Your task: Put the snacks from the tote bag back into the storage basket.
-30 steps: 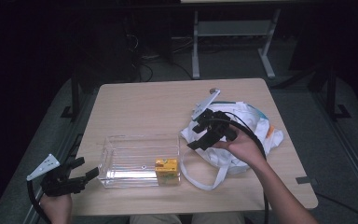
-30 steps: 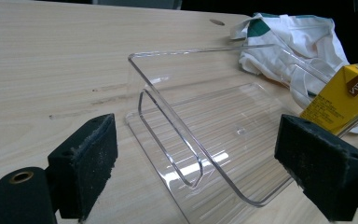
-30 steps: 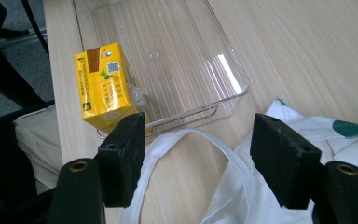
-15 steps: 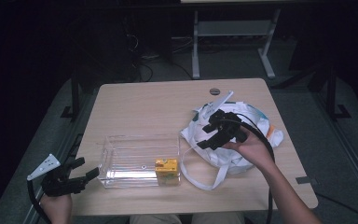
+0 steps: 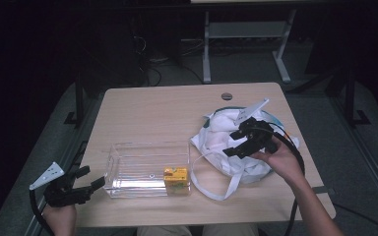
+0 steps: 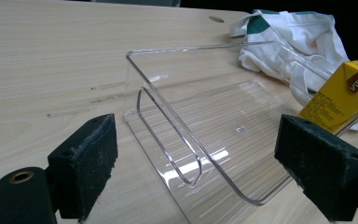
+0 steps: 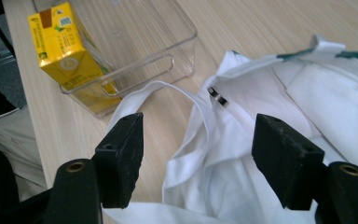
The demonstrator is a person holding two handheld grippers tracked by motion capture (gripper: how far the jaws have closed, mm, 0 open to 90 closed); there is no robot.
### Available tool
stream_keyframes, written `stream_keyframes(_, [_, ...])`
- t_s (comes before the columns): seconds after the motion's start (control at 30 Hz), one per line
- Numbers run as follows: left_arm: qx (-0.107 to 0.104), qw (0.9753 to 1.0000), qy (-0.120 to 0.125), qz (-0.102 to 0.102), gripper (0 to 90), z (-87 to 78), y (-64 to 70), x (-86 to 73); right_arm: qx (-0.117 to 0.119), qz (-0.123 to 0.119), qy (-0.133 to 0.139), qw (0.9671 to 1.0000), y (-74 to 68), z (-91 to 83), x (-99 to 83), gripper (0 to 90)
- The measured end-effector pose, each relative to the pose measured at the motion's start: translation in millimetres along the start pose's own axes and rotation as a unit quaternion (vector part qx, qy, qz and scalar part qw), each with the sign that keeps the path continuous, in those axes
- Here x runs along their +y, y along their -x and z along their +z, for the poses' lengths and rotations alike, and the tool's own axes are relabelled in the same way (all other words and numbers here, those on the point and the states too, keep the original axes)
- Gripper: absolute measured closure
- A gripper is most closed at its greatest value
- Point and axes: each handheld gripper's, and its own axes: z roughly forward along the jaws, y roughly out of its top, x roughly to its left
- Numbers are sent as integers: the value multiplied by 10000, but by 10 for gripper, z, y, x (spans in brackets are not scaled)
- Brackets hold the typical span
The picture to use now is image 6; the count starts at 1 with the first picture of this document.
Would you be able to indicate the yellow drink carton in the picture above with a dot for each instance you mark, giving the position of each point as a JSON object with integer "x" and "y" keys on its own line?
{"x": 332, "y": 99}

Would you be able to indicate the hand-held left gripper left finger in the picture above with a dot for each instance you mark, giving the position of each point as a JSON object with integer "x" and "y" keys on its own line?
{"x": 87, "y": 161}

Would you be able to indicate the clear plastic storage bin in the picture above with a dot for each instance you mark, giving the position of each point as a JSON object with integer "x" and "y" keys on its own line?
{"x": 223, "y": 115}

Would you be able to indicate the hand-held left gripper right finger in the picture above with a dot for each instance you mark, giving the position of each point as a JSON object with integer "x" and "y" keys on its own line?
{"x": 320, "y": 161}

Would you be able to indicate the white and green cloth bag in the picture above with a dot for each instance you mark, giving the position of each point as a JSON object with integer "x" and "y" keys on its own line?
{"x": 301, "y": 28}

